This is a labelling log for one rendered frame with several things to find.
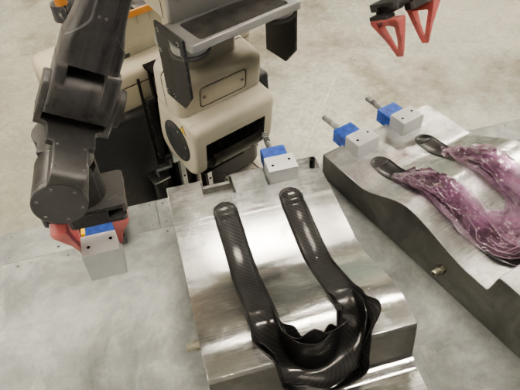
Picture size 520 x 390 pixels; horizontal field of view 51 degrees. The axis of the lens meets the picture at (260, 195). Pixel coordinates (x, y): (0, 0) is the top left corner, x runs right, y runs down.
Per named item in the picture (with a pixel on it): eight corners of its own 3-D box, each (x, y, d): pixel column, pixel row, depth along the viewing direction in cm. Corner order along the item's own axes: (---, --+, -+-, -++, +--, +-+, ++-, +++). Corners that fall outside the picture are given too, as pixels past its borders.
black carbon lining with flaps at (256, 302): (210, 213, 89) (203, 171, 82) (303, 192, 91) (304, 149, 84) (268, 419, 65) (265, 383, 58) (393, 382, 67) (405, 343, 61)
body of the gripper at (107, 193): (128, 213, 68) (115, 169, 63) (45, 231, 66) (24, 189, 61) (124, 179, 73) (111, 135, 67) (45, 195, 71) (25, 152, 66)
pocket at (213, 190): (202, 196, 94) (199, 180, 91) (231, 189, 95) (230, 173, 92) (206, 214, 91) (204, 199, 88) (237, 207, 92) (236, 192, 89)
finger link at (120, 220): (140, 254, 74) (124, 207, 67) (86, 267, 73) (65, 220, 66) (135, 219, 78) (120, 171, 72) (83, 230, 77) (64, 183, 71)
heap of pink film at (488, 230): (380, 181, 94) (385, 146, 88) (454, 142, 100) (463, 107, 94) (501, 284, 78) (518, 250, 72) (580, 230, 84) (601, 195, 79)
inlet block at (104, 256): (87, 213, 84) (77, 189, 81) (119, 206, 85) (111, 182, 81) (91, 281, 76) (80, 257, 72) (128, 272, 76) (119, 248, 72)
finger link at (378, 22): (433, 46, 97) (422, -9, 93) (406, 60, 94) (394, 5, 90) (404, 47, 102) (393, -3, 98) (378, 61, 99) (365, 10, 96)
